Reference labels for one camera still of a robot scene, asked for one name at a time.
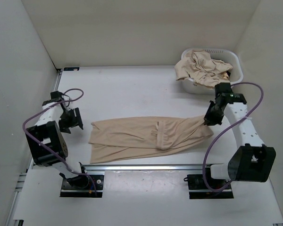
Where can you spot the white laundry basket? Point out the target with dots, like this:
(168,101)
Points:
(227,56)

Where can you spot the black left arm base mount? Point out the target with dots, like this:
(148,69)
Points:
(82,187)

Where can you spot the beige clothes pile in basket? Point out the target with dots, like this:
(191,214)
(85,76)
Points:
(202,69)

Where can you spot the aluminium right side rail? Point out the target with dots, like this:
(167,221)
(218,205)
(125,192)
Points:
(236,101)

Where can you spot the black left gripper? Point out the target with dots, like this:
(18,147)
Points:
(76,121)

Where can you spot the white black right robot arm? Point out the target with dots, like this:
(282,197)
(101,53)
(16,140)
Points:
(253,160)

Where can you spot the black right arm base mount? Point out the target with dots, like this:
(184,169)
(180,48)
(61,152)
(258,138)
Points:
(198,189)

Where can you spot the aluminium table edge rail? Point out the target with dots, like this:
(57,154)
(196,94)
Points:
(146,167)

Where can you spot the black corner label sticker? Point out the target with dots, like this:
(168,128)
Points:
(71,69)

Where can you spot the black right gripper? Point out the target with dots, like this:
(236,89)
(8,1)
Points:
(209,120)

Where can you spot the beige trousers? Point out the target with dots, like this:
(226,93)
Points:
(145,137)

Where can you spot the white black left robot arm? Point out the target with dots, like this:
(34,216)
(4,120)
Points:
(48,147)

